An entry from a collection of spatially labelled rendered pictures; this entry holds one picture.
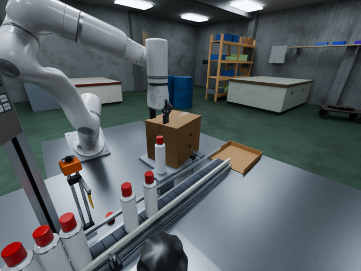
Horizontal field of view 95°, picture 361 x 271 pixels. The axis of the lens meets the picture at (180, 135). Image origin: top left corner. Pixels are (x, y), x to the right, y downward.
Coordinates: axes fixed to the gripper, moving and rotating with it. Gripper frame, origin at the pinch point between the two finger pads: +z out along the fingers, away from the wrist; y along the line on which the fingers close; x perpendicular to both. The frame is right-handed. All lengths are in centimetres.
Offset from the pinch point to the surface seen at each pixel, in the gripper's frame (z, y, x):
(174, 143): 19.0, -4.3, 14.1
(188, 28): -191, -680, 785
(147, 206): 26.6, 15.8, -19.8
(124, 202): 18.1, 16.2, -28.6
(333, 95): 74, 40, 752
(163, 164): 23.1, 2.6, -0.5
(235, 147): 38, 8, 71
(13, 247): 13, 15, -54
